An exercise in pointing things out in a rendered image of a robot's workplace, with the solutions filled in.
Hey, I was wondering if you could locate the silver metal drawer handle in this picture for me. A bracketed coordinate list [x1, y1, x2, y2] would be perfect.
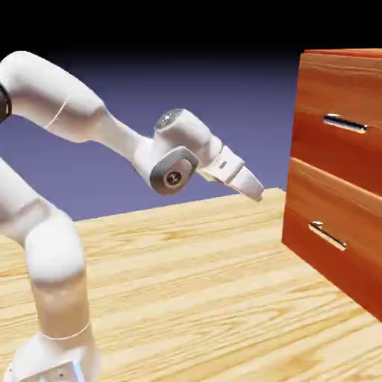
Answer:
[307, 221, 348, 251]
[322, 113, 369, 134]

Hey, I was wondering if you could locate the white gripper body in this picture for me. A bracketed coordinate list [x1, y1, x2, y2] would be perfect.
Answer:
[228, 166, 265, 203]

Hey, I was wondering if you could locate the reddish wooden drawer front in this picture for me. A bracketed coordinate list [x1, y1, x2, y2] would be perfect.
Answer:
[281, 157, 382, 322]
[289, 52, 382, 198]

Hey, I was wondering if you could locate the reddish wooden cabinet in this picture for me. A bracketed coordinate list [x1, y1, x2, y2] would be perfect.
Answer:
[281, 48, 382, 322]

